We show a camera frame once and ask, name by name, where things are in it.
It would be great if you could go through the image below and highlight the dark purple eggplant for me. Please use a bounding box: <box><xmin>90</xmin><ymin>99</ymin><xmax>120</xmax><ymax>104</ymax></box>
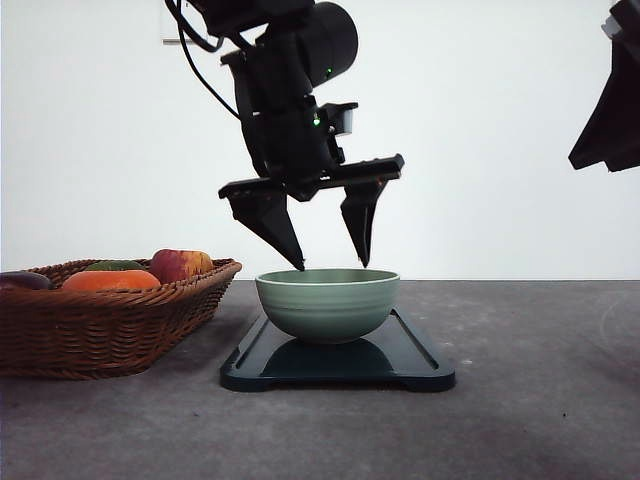
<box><xmin>0</xmin><ymin>271</ymin><xmax>52</xmax><ymax>290</ymax></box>

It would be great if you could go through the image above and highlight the brown wicker basket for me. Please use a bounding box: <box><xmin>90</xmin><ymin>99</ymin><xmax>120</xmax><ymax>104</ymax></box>
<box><xmin>0</xmin><ymin>257</ymin><xmax>242</xmax><ymax>379</ymax></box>

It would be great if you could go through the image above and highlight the white wall socket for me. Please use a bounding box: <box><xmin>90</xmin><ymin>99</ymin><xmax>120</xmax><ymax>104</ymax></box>
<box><xmin>160</xmin><ymin>0</ymin><xmax>187</xmax><ymax>48</ymax></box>

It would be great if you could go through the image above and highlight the dark teal rectangular tray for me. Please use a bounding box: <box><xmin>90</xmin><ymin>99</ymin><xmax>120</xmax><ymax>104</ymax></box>
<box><xmin>220</xmin><ymin>307</ymin><xmax>455</xmax><ymax>392</ymax></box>

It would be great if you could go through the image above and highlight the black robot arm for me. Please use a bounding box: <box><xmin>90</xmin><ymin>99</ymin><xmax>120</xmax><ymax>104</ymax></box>
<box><xmin>191</xmin><ymin>0</ymin><xmax>405</xmax><ymax>271</ymax></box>

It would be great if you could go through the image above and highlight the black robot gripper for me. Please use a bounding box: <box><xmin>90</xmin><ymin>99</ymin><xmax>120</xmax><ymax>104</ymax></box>
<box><xmin>568</xmin><ymin>0</ymin><xmax>640</xmax><ymax>172</ymax></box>

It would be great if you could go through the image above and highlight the orange tangerine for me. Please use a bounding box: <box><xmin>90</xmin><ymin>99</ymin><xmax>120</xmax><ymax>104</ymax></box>
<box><xmin>62</xmin><ymin>270</ymin><xmax>162</xmax><ymax>291</ymax></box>

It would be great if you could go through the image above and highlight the dark green fruit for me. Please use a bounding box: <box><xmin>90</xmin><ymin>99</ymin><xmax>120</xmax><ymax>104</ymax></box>
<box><xmin>85</xmin><ymin>260</ymin><xmax>147</xmax><ymax>271</ymax></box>

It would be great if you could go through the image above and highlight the red yellow apple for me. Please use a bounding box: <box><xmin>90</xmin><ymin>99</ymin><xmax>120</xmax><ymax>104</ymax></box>
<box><xmin>150</xmin><ymin>249</ymin><xmax>213</xmax><ymax>283</ymax></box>

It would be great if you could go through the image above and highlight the light green bowl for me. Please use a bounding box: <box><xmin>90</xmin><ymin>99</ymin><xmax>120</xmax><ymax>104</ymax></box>
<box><xmin>255</xmin><ymin>268</ymin><xmax>401</xmax><ymax>344</ymax></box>

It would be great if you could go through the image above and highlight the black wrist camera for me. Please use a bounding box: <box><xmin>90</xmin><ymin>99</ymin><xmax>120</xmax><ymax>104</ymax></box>
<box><xmin>319</xmin><ymin>102</ymin><xmax>359</xmax><ymax>136</ymax></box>

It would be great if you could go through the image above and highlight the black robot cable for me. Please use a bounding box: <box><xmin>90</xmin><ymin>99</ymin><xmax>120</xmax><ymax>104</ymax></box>
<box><xmin>165</xmin><ymin>0</ymin><xmax>242</xmax><ymax>121</ymax></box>

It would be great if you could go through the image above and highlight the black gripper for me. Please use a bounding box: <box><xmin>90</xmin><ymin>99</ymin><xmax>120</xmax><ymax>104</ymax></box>
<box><xmin>218</xmin><ymin>32</ymin><xmax>404</xmax><ymax>271</ymax></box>

